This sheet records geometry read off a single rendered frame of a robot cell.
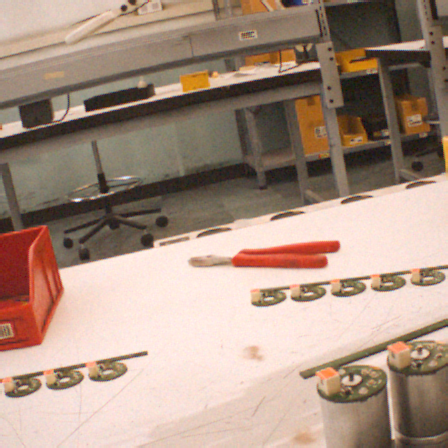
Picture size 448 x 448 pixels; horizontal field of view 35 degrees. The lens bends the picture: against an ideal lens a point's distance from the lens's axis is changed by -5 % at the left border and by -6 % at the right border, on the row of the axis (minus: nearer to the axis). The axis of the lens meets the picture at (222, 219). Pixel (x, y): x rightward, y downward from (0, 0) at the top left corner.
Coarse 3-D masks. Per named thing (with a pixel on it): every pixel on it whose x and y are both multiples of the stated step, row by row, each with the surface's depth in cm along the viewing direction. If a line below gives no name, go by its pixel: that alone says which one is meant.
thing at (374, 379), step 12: (360, 372) 25; (372, 372) 25; (384, 372) 25; (360, 384) 24; (372, 384) 24; (384, 384) 24; (324, 396) 24; (336, 396) 24; (348, 396) 24; (360, 396) 24
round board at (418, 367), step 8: (408, 344) 26; (416, 344) 26; (424, 344) 26; (432, 344) 26; (440, 344) 26; (432, 352) 25; (440, 352) 25; (424, 360) 25; (432, 360) 25; (440, 360) 25; (392, 368) 25; (408, 368) 25; (416, 368) 24; (424, 368) 24; (432, 368) 24; (440, 368) 24
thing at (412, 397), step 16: (416, 352) 25; (400, 384) 25; (416, 384) 24; (432, 384) 24; (400, 400) 25; (416, 400) 25; (432, 400) 24; (400, 416) 25; (416, 416) 25; (432, 416) 25; (400, 432) 26; (416, 432) 25; (432, 432) 25
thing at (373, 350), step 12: (432, 324) 28; (444, 324) 27; (408, 336) 27; (420, 336) 27; (372, 348) 27; (384, 348) 27; (336, 360) 27; (348, 360) 26; (300, 372) 26; (312, 372) 26
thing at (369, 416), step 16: (352, 384) 24; (320, 400) 25; (368, 400) 24; (384, 400) 24; (336, 416) 24; (352, 416) 24; (368, 416) 24; (384, 416) 24; (336, 432) 24; (352, 432) 24; (368, 432) 24; (384, 432) 24
